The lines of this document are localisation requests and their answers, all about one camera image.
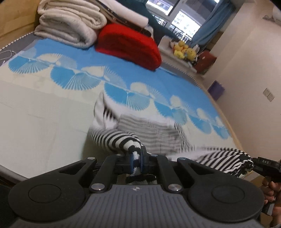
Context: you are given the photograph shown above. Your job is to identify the black white striped shirt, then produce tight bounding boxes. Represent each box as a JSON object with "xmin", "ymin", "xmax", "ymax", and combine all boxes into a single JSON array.
[{"xmin": 88, "ymin": 92, "xmax": 253, "ymax": 184}]

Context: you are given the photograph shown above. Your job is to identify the person right hand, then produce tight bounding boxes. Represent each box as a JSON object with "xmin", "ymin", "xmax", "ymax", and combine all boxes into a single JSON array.
[{"xmin": 261, "ymin": 177, "xmax": 280, "ymax": 227}]

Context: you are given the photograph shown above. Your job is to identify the purple box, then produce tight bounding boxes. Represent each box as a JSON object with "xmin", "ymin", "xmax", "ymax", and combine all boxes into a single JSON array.
[{"xmin": 208, "ymin": 80, "xmax": 225, "ymax": 101}]

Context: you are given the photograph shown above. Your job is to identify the blue white patterned bedsheet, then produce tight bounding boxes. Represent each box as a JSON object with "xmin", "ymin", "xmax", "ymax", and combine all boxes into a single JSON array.
[{"xmin": 1, "ymin": 34, "xmax": 236, "ymax": 182}]

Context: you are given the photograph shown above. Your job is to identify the dark red patterned bag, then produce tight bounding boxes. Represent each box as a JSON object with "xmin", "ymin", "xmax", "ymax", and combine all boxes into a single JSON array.
[{"xmin": 193, "ymin": 50, "xmax": 217, "ymax": 74}]

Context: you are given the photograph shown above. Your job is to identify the yellow plush toys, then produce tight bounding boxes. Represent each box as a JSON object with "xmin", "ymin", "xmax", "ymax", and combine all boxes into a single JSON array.
[{"xmin": 169, "ymin": 40, "xmax": 198, "ymax": 62}]

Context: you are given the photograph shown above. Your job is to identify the blue curtain right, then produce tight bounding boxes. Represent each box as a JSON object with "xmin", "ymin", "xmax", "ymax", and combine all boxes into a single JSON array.
[{"xmin": 190, "ymin": 1, "xmax": 236, "ymax": 48}]

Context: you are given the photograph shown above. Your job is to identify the red folded blanket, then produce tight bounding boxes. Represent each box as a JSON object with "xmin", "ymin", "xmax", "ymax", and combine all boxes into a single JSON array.
[{"xmin": 95, "ymin": 24, "xmax": 162, "ymax": 71}]

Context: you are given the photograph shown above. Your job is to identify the cream folded blanket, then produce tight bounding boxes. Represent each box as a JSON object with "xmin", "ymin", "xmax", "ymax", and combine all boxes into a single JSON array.
[{"xmin": 34, "ymin": 1, "xmax": 107, "ymax": 49}]

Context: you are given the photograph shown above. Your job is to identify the wooden headboard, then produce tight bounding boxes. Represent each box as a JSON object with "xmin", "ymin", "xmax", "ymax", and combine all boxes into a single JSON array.
[{"xmin": 0, "ymin": 0, "xmax": 40, "ymax": 47}]

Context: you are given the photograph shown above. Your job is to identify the white folded bedding stack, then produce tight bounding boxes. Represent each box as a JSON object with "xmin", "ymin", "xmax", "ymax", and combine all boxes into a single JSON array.
[{"xmin": 91, "ymin": 0, "xmax": 151, "ymax": 37}]

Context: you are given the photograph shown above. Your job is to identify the wall socket plate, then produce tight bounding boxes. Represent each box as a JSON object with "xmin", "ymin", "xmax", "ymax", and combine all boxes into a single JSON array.
[{"xmin": 263, "ymin": 88, "xmax": 275, "ymax": 102}]

